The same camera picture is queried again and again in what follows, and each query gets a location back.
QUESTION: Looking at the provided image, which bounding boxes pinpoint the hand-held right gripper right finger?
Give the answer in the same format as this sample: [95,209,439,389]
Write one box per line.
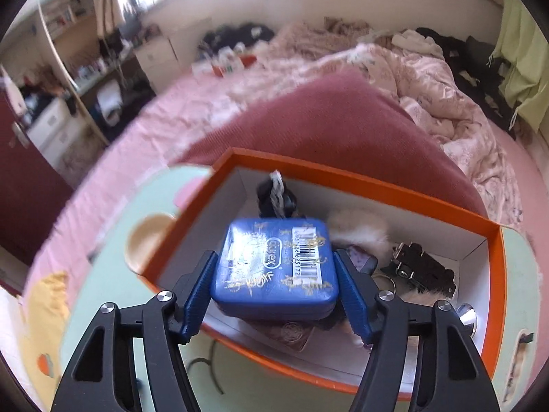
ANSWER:
[332,249,502,412]

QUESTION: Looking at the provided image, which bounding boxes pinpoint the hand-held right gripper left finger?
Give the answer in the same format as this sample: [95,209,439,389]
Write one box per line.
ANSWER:
[50,250,219,412]

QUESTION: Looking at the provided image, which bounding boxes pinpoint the blue tin case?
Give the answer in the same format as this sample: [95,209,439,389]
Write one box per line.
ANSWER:
[210,218,341,322]

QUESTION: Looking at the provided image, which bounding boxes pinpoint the green toy car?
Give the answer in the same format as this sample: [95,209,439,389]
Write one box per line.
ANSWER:
[382,241,457,299]

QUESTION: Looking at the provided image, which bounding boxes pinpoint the orange cardboard box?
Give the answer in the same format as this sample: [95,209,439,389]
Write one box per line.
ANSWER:
[138,147,509,402]

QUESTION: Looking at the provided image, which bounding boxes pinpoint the mint green desktop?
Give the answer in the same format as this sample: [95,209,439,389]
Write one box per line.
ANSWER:
[51,164,539,412]

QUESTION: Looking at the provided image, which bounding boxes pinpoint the dark purple pouch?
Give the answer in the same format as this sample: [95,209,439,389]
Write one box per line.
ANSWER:
[345,244,379,273]

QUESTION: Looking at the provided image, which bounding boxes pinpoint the white fluffy pompom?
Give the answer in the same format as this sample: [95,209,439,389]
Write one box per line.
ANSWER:
[328,209,393,258]

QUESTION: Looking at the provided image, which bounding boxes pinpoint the black lace cloth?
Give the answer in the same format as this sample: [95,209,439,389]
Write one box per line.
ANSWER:
[255,171,307,219]

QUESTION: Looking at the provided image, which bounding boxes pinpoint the yellow cloth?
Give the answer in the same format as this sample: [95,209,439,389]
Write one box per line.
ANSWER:
[23,270,71,396]

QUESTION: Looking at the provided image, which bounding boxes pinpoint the pink bedsheet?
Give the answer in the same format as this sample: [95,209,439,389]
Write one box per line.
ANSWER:
[21,64,275,297]

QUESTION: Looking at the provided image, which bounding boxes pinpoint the dusty red pillow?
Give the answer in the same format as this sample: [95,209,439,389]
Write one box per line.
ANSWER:
[169,69,490,224]

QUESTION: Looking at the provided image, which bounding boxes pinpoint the maroon door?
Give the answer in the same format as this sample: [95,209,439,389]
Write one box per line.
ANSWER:
[0,90,73,267]

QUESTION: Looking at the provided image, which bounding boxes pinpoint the red white tissue box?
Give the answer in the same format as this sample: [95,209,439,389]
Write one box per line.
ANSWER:
[210,54,258,79]

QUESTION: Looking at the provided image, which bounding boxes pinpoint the pink floral quilt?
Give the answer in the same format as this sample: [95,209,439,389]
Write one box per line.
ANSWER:
[257,43,522,228]

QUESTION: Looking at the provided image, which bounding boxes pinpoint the white nightstand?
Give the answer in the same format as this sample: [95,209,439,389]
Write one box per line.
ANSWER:
[135,34,181,80]

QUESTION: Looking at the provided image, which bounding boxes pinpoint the black clothes pile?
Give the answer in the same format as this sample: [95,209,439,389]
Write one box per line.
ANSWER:
[416,27,515,125]

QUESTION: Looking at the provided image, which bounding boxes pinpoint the black white printed clothes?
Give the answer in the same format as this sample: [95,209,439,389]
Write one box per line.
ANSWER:
[199,23,275,54]

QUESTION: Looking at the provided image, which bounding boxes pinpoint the beige fuzzy blanket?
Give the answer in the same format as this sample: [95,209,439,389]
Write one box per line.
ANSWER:
[270,17,374,58]

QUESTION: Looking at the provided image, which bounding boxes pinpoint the light green hanging cloth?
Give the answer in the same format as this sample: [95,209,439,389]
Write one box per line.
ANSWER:
[489,0,549,131]

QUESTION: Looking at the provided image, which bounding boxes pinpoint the beige curtain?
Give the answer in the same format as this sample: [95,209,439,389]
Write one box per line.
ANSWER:
[90,0,142,39]

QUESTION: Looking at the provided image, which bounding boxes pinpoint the wall bookshelf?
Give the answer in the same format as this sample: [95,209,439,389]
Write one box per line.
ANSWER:
[40,0,99,39]

